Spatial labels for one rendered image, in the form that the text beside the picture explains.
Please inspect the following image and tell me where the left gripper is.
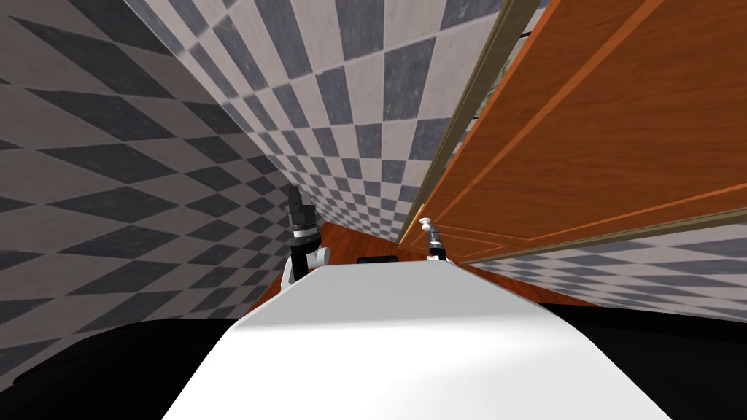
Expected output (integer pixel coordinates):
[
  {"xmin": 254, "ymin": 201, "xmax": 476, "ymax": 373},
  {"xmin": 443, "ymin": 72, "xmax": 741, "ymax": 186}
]
[{"xmin": 285, "ymin": 185, "xmax": 315, "ymax": 228}]

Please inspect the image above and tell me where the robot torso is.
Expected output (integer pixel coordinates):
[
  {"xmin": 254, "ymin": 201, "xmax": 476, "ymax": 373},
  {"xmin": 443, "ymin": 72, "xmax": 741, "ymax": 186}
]
[{"xmin": 161, "ymin": 255, "xmax": 673, "ymax": 420}]

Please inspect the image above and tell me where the orange wooden door leaf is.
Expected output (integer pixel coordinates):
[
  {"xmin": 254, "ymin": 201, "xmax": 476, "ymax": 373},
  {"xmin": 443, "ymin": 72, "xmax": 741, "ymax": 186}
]
[{"xmin": 398, "ymin": 0, "xmax": 747, "ymax": 265}]

